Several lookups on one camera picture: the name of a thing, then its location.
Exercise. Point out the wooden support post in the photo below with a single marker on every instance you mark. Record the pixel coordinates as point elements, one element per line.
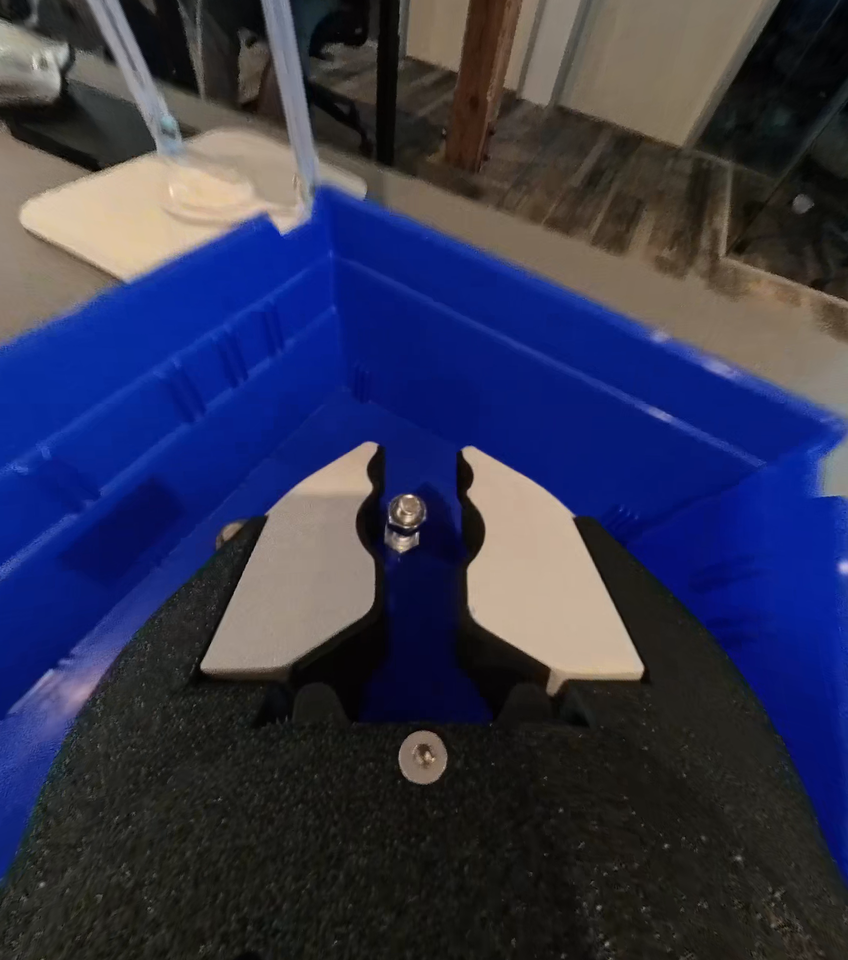
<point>480,82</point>

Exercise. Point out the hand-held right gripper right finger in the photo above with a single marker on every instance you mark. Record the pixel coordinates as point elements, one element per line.
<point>551,592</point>

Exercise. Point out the wooden board document stand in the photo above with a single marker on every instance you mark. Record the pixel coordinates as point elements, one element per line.
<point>108,217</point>

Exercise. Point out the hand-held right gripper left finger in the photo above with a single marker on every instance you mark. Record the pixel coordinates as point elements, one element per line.
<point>296,592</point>

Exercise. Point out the blue plastic bin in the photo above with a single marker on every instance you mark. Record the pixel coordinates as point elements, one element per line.
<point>544,375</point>

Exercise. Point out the silver hex bolt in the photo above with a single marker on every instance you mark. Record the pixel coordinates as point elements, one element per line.
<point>228,532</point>
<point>405,511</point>

